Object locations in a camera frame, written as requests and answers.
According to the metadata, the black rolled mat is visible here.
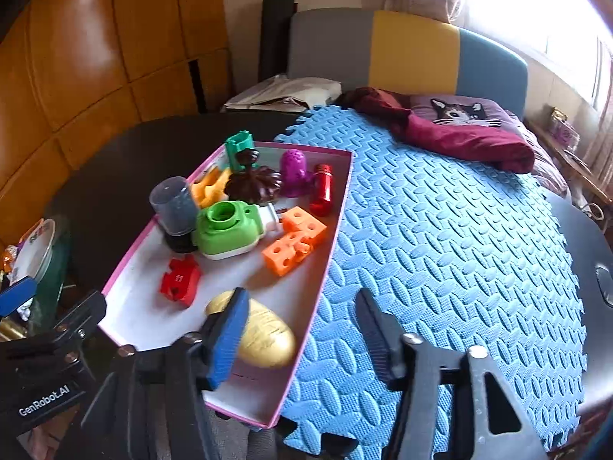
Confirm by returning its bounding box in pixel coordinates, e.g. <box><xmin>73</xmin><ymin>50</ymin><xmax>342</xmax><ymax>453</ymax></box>
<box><xmin>259</xmin><ymin>0</ymin><xmax>298</xmax><ymax>82</ymax></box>

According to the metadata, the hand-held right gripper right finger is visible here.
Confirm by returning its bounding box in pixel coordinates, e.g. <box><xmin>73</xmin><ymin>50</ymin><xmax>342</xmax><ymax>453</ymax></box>
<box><xmin>355</xmin><ymin>288</ymin><xmax>549</xmax><ymax>460</ymax></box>

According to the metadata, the grey yellow blue headboard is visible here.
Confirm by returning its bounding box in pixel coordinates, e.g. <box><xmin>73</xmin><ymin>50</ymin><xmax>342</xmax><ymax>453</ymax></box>
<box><xmin>287</xmin><ymin>8</ymin><xmax>528</xmax><ymax>118</ymax></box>

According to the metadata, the gold plastic egg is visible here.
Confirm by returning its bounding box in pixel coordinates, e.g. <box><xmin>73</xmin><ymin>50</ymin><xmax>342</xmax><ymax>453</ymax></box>
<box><xmin>205</xmin><ymin>290</ymin><xmax>298</xmax><ymax>370</ymax></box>

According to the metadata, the purple cat pillow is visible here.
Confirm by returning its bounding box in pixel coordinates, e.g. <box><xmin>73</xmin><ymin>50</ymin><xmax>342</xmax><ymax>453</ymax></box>
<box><xmin>411</xmin><ymin>95</ymin><xmax>515</xmax><ymax>130</ymax></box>

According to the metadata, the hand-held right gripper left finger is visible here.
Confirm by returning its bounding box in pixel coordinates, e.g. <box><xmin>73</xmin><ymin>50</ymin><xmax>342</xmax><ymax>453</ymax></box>
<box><xmin>81</xmin><ymin>287</ymin><xmax>251</xmax><ymax>460</ymax></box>

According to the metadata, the pink patterned bed sheet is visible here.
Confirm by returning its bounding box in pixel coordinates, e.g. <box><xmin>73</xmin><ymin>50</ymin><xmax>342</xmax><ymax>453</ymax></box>
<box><xmin>503</xmin><ymin>110</ymin><xmax>570</xmax><ymax>197</ymax></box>

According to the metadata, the orange snack packet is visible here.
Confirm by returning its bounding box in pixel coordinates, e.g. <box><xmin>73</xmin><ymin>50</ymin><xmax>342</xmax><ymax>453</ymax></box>
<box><xmin>0</xmin><ymin>244</ymin><xmax>20</xmax><ymax>274</ymax></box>

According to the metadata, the purple plastic toy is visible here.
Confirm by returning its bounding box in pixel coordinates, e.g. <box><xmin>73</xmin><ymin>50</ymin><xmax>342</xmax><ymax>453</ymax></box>
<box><xmin>279</xmin><ymin>149</ymin><xmax>314</xmax><ymax>198</ymax></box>

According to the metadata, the beige folded cloth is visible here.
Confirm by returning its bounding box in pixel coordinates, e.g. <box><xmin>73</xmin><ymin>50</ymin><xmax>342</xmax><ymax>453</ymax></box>
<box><xmin>223</xmin><ymin>76</ymin><xmax>343</xmax><ymax>113</ymax></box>

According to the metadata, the clear plastic jar black base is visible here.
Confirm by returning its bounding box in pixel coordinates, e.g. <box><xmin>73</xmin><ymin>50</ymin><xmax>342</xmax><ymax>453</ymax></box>
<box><xmin>149</xmin><ymin>176</ymin><xmax>201</xmax><ymax>254</ymax></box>

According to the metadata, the yellow orange plastic toy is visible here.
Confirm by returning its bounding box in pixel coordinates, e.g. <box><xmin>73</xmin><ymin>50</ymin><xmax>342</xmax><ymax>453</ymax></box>
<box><xmin>190</xmin><ymin>168</ymin><xmax>231</xmax><ymax>209</ymax></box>

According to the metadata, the window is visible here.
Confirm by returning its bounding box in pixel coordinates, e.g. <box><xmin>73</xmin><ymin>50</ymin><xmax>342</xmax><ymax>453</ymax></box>
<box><xmin>460</xmin><ymin>0</ymin><xmax>613</xmax><ymax>106</ymax></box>

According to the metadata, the maroon blanket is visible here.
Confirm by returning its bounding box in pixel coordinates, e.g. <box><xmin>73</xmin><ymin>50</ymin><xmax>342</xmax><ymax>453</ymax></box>
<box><xmin>335</xmin><ymin>87</ymin><xmax>536</xmax><ymax>173</ymax></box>

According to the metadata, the red plastic block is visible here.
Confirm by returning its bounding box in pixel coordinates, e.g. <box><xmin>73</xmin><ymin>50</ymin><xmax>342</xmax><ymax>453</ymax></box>
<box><xmin>159</xmin><ymin>255</ymin><xmax>203</xmax><ymax>307</ymax></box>

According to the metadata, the green plastic block toy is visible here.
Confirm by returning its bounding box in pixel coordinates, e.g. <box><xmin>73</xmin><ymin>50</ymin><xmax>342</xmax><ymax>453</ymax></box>
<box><xmin>225</xmin><ymin>130</ymin><xmax>254</xmax><ymax>173</ymax></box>

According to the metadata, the wooden bedside desk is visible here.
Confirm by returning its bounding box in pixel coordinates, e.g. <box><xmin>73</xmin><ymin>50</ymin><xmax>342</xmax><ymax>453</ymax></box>
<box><xmin>524</xmin><ymin>117</ymin><xmax>613</xmax><ymax>221</ymax></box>

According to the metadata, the orange holed cheese block toy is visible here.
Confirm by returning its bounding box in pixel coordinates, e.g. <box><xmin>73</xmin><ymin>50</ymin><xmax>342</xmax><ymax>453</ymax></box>
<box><xmin>262</xmin><ymin>206</ymin><xmax>329</xmax><ymax>277</ymax></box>

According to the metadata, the pink storage box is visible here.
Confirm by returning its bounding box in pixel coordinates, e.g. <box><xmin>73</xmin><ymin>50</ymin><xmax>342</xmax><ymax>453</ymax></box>
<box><xmin>548</xmin><ymin>108</ymin><xmax>580</xmax><ymax>149</ymax></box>

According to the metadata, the pink cardboard box tray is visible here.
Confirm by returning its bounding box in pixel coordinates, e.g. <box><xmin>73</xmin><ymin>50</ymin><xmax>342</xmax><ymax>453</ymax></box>
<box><xmin>98</xmin><ymin>141</ymin><xmax>355</xmax><ymax>429</ymax></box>

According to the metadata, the brown plastic flower toy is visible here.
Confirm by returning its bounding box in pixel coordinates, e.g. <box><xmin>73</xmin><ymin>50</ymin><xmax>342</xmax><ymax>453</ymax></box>
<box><xmin>224</xmin><ymin>149</ymin><xmax>283</xmax><ymax>203</ymax></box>

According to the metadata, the white floral plate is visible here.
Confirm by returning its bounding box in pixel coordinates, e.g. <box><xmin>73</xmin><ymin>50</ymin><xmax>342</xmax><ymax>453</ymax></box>
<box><xmin>10</xmin><ymin>220</ymin><xmax>56</xmax><ymax>283</ymax></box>

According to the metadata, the dark green glass container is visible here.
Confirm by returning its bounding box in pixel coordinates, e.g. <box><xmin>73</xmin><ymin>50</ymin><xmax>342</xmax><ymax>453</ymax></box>
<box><xmin>33</xmin><ymin>223</ymin><xmax>72</xmax><ymax>317</ymax></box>

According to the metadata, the wooden wardrobe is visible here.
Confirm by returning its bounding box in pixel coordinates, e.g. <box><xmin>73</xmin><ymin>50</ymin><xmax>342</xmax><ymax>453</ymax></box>
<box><xmin>0</xmin><ymin>0</ymin><xmax>231</xmax><ymax>250</ymax></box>

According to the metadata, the blue foam puzzle mat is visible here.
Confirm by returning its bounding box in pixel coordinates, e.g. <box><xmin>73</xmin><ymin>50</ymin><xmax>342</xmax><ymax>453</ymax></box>
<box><xmin>273</xmin><ymin>105</ymin><xmax>590</xmax><ymax>453</ymax></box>

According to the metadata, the red toy bottle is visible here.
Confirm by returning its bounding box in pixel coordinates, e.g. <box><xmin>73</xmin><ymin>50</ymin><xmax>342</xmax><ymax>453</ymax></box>
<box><xmin>309</xmin><ymin>163</ymin><xmax>333</xmax><ymax>216</ymax></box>

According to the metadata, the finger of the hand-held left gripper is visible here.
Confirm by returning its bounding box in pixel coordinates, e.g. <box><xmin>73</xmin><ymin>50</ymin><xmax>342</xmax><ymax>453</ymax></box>
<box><xmin>0</xmin><ymin>277</ymin><xmax>38</xmax><ymax>318</ymax></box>
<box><xmin>52</xmin><ymin>291</ymin><xmax>107</xmax><ymax>346</ymax></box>

